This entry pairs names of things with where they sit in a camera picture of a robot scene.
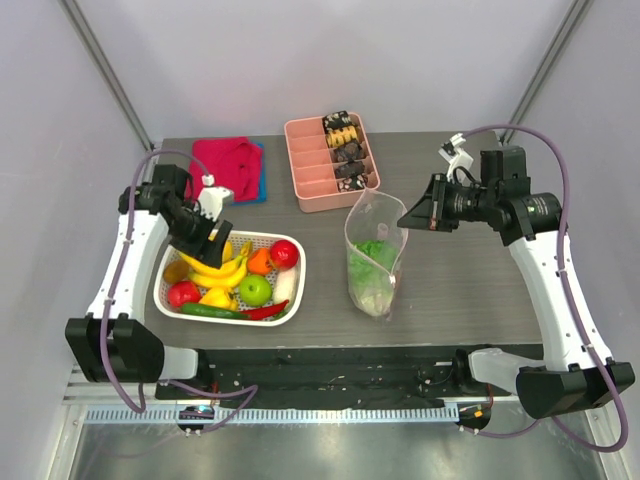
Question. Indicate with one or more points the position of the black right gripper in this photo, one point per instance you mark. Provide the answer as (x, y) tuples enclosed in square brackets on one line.
[(437, 203)]

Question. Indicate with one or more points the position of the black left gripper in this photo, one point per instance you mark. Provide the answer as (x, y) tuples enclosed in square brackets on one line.
[(197, 249)]

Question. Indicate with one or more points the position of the clear zip top bag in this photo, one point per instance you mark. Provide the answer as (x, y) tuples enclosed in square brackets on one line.
[(374, 216)]

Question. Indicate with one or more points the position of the green toy apple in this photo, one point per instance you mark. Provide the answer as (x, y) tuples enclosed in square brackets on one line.
[(255, 290)]

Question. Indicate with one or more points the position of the red toy apple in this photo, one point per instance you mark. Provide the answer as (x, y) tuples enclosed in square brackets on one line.
[(284, 255)]

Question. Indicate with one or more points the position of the red toy chili pepper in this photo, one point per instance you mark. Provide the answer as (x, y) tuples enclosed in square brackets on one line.
[(265, 312)]

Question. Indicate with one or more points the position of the green toy lettuce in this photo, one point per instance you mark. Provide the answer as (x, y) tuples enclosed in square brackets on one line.
[(371, 277)]

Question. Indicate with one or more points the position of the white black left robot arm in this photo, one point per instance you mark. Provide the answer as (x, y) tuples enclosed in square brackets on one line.
[(111, 340)]

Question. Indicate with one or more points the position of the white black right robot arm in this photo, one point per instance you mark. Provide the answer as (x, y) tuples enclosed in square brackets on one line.
[(570, 376)]

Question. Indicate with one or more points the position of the yellow toy banana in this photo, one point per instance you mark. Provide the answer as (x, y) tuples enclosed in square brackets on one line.
[(228, 276)]

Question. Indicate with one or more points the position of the brown toy kiwi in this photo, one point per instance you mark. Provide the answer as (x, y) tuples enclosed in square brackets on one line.
[(175, 272)]

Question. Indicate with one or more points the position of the small orange toy fruit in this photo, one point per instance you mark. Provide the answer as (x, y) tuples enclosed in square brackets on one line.
[(259, 262)]

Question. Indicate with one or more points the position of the white perforated plastic basket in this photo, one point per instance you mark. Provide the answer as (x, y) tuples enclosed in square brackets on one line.
[(238, 239)]

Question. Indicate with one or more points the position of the yellow toy bell pepper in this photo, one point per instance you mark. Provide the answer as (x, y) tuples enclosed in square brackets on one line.
[(219, 297)]

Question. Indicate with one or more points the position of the red toy tomato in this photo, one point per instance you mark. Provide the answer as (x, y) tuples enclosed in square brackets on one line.
[(183, 292)]

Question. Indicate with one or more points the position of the green toy cucumber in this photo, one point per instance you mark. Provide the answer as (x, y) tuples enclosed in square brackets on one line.
[(198, 309)]

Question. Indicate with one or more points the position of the blue folded cloth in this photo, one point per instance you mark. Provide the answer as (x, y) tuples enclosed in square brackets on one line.
[(262, 189)]

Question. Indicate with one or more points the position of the black pink dotted sock roll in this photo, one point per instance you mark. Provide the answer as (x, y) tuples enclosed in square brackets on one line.
[(353, 183)]

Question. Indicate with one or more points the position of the magenta folded cloth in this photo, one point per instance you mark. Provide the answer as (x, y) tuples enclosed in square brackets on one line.
[(235, 163)]

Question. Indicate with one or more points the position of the white toy radish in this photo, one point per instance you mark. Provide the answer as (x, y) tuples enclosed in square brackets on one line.
[(285, 286)]

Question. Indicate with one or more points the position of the black brown sock roll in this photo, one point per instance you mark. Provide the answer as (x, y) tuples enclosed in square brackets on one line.
[(350, 169)]

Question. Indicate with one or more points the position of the dark brown sock roll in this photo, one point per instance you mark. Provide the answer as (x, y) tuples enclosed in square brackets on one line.
[(349, 152)]

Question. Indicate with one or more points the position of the yellow black sock roll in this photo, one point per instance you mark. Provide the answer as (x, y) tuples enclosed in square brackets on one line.
[(341, 136)]

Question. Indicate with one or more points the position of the pink divided organizer tray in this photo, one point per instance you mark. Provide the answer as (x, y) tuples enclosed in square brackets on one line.
[(312, 166)]

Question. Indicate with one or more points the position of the black patterned sock roll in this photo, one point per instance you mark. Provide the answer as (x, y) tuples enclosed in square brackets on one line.
[(336, 120)]

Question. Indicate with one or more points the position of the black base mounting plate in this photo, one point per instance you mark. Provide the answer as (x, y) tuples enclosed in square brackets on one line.
[(383, 377)]

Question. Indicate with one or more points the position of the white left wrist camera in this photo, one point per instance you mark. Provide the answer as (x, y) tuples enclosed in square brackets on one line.
[(212, 198)]

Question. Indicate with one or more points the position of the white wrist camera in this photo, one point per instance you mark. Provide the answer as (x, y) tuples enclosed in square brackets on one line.
[(457, 158), (212, 198)]

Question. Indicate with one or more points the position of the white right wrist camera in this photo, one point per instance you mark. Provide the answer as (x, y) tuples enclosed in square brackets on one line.
[(457, 158)]

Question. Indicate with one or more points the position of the perforated metal cable tray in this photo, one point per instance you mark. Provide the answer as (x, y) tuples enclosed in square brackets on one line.
[(165, 414)]

